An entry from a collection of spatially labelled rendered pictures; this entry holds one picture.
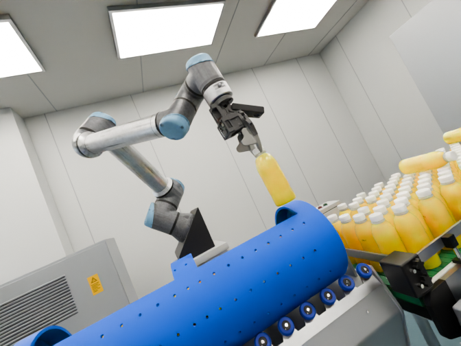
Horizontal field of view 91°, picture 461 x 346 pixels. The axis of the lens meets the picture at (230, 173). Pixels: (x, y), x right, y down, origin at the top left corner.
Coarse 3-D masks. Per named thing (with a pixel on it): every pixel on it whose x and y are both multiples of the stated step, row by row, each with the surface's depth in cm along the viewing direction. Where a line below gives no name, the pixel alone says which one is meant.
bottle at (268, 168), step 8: (264, 152) 73; (256, 160) 73; (264, 160) 71; (272, 160) 71; (264, 168) 70; (272, 168) 70; (280, 168) 72; (264, 176) 71; (272, 176) 70; (280, 176) 70; (272, 184) 70; (280, 184) 69; (288, 184) 71; (272, 192) 70; (280, 192) 69; (288, 192) 69; (280, 200) 69; (288, 200) 69
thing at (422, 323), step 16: (448, 272) 64; (432, 288) 61; (448, 288) 61; (400, 304) 87; (432, 304) 59; (448, 304) 60; (416, 320) 106; (432, 320) 75; (448, 320) 59; (432, 336) 103; (448, 336) 58
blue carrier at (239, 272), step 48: (288, 240) 65; (336, 240) 66; (192, 288) 57; (240, 288) 57; (288, 288) 60; (48, 336) 64; (96, 336) 51; (144, 336) 51; (192, 336) 52; (240, 336) 57
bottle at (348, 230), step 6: (342, 222) 86; (348, 222) 85; (354, 222) 85; (342, 228) 86; (348, 228) 84; (354, 228) 84; (342, 234) 87; (348, 234) 84; (354, 234) 83; (348, 240) 85; (354, 240) 83; (348, 246) 86; (354, 246) 84; (360, 246) 83; (354, 258) 86
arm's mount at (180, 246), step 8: (200, 216) 141; (192, 224) 138; (200, 224) 140; (192, 232) 137; (200, 232) 139; (208, 232) 140; (184, 240) 139; (192, 240) 136; (200, 240) 138; (208, 240) 139; (176, 248) 159; (184, 248) 134; (192, 248) 135; (200, 248) 137; (208, 248) 138; (176, 256) 155; (184, 256) 133; (192, 256) 134
